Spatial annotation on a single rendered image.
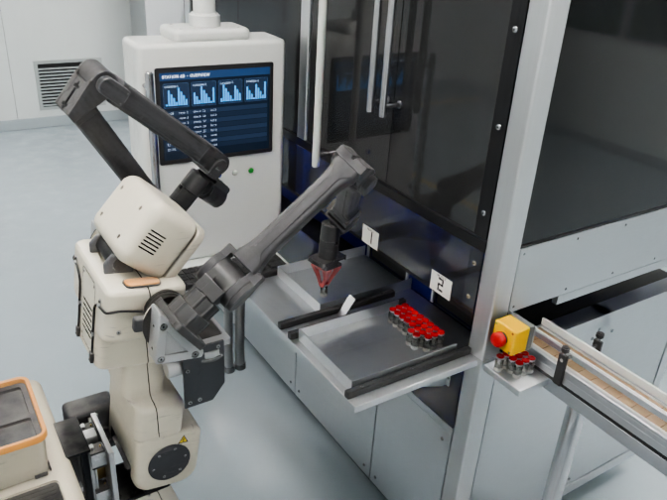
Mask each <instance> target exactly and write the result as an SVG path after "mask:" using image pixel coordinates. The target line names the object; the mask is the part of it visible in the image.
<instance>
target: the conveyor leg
mask: <svg viewBox="0 0 667 500"><path fill-rule="evenodd" d="M584 420H585V417H583V416H582V415H581V414H579V413H578V412H576V411H575V410H574V409H572V408H571V407H569V406H568V405H567V408H566V412H565V416H564V419H563V422H562V426H561V430H560V433H559V437H558V441H557V444H556V448H555V452H554V455H553V459H552V463H551V467H550V470H549V474H548V478H547V481H546V485H545V489H544V492H543V496H542V500H561V499H562V496H563V492H564V489H565V485H566V482H567V479H568V475H569V472H570V468H571V465H572V461H573V458H574V454H575V451H576V447H577V444H578V440H579V437H580V433H581V430H582V427H583V423H584Z"/></svg>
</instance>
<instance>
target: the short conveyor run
mask: <svg viewBox="0 0 667 500"><path fill-rule="evenodd" d="M541 324H543V326H540V327H538V328H536V331H535V335H534V339H533V344H532V347H531V348H530V349H528V350H524V351H527V352H529V355H533V356H535V357H536V359H535V365H534V368H535V369H536V370H538V371H539V372H540V373H542V374H543V375H545V376H546V377H548V378H549V381H548V385H545V386H543V388H545V389H546V390H547V391H549V392H550V393H552V394H553V395H554V396H556V397H557V398H558V399H560V400H561V401H563V402H564V403H565V404H567V405H568V406H569V407H571V408H572V409H574V410H575V411H576V412H578V413H579V414H581V415H582V416H583V417H585V418H586V419H587V420H589V421H590V422H592V423H593V424H594V425H596V426H597V427H598V428H600V429H601V430H603V431H604V432H605V433H607V434H608V435H609V436H611V437H612V438H614V439H615V440H617V441H618V442H619V443H621V444H622V445H624V446H625V447H626V448H628V449H629V450H631V451H632V452H633V453H635V454H636V455H637V456H639V457H640V458H642V459H643V460H644V461H646V462H647V463H648V464H650V465H651V466H653V467H654V468H655V469H657V470H658V471H659V472H661V473H662V474H664V475H665V476H666V477H667V393H665V392H663V391H662V390H660V389H659V388H657V387H655V386H654V385H652V384H651V383H649V382H647V381H646V380H644V379H642V378H641V377H639V376H638V375H636V374H634V373H633V372H631V371H630V370H628V369H626V368H625V367H623V366H622V365H620V364H618V363H617V362H615V361H614V360H612V359H610V358H609V357H607V356H606V355H604V354H602V353H601V348H602V345H603V342H602V341H601V339H603V338H604V333H603V332H602V331H597V334H596V338H595V339H594V342H593V345H592V346H590V345H588V344H586V343H585V342H583V341H581V340H580V339H578V338H577V337H575V336H573V335H572V334H570V333H569V332H567V331H565V330H564V329H562V328H561V327H559V326H557V325H556V324H554V323H553V322H551V321H549V320H548V319H546V318H545V317H543V318H542V322H541Z"/></svg>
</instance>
